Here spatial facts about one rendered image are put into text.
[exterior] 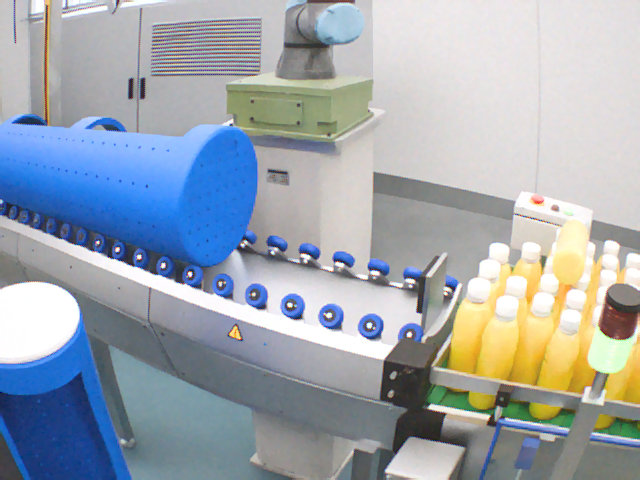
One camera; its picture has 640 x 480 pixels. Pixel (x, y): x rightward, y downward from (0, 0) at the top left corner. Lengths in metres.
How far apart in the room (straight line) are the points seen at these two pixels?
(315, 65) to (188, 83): 1.60
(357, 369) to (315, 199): 0.52
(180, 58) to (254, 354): 2.08
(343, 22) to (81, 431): 1.13
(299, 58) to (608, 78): 2.54
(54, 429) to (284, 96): 0.97
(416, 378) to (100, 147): 0.84
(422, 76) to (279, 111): 2.53
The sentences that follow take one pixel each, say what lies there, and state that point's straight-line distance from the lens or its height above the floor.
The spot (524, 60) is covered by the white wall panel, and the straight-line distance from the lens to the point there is 3.86.
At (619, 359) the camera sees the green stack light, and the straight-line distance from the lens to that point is 0.79.
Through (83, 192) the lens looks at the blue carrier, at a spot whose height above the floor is 1.11.
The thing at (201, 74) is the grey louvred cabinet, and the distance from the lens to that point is 3.13.
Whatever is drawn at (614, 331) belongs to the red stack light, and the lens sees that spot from 0.76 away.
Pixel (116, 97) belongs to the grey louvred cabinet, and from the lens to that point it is 3.52.
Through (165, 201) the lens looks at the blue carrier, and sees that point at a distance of 1.30.
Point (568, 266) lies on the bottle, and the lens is 1.10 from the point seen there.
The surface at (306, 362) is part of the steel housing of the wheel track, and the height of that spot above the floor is 0.87.
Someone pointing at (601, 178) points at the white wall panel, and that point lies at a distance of 3.99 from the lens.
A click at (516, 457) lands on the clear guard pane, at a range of 1.07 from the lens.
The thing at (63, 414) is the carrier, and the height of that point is 0.68.
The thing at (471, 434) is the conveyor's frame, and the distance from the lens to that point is 1.11.
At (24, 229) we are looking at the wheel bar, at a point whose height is 0.93.
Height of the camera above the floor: 1.60
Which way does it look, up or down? 25 degrees down
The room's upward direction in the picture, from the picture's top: straight up
